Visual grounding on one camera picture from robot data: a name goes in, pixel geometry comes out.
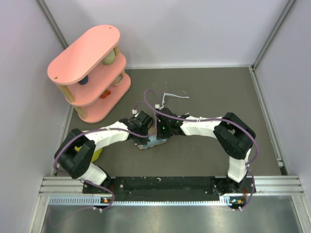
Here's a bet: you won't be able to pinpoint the plaid glasses case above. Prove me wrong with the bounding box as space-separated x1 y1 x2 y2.
137 126 167 150

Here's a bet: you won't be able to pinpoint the light blue cleaning cloth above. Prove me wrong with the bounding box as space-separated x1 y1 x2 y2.
144 135 167 149

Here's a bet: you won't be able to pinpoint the white sunglasses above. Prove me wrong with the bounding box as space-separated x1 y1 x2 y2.
161 92 189 107

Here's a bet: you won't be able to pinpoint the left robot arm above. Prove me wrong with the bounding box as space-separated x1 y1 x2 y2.
54 111 154 193

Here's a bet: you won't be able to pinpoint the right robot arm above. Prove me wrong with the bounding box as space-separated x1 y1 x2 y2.
156 107 256 194

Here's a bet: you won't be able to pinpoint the yellow-green dotted plate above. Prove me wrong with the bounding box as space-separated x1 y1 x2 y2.
74 133 103 162

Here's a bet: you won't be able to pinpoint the orange object on shelf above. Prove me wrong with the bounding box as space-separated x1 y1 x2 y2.
100 90 111 99

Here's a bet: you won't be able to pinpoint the small bowl on shelf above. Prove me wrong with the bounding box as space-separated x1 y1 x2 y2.
111 75 123 86

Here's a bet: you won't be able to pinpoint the pink tiered wooden shelf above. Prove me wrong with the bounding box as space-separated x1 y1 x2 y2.
47 25 131 123

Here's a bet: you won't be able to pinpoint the dark blue object on shelf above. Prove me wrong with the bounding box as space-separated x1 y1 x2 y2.
78 75 88 85

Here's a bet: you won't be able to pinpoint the beige ball on shelf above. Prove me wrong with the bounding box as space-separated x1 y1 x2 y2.
101 50 116 65

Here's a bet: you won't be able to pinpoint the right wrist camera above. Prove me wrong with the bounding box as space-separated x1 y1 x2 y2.
156 107 173 121

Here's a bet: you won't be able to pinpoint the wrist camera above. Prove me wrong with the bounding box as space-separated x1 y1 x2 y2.
156 107 173 121
132 111 154 130

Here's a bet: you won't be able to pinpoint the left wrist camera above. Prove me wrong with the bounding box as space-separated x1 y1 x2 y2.
132 111 154 130

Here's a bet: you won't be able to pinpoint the aluminium frame rail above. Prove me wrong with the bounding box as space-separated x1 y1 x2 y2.
29 176 311 233

